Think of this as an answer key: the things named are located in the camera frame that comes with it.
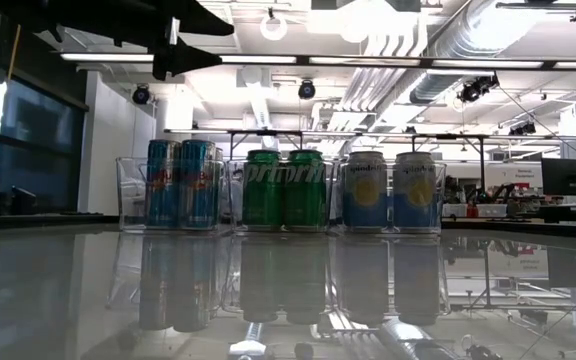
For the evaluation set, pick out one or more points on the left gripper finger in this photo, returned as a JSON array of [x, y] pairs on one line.
[[198, 20], [188, 57]]

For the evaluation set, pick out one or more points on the green Sprite can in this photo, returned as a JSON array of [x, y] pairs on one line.
[[305, 190], [262, 190]]

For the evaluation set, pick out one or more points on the white blue Spindrift can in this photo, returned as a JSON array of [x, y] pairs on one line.
[[365, 190], [415, 190]]

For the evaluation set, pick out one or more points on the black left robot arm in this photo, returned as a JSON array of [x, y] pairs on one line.
[[58, 17]]

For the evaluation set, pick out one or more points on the black ceiling spotlight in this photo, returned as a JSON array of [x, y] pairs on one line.
[[306, 89], [477, 88], [141, 94], [523, 128]]

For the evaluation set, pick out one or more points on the clear plastic bin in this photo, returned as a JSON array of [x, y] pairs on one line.
[[130, 200], [235, 215], [390, 200]]

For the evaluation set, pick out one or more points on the black box device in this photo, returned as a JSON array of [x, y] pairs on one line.
[[22, 200]]

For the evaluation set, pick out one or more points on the glossy white table board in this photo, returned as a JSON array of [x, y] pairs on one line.
[[118, 300]]

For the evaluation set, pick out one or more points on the small red bottle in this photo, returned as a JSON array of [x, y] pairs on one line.
[[471, 210]]

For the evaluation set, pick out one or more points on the white covered table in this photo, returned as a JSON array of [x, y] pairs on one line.
[[488, 210]]

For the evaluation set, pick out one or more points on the black computer monitor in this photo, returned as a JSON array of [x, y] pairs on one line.
[[570, 177]]

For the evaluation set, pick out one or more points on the silver ventilation duct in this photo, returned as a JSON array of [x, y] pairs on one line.
[[438, 75]]

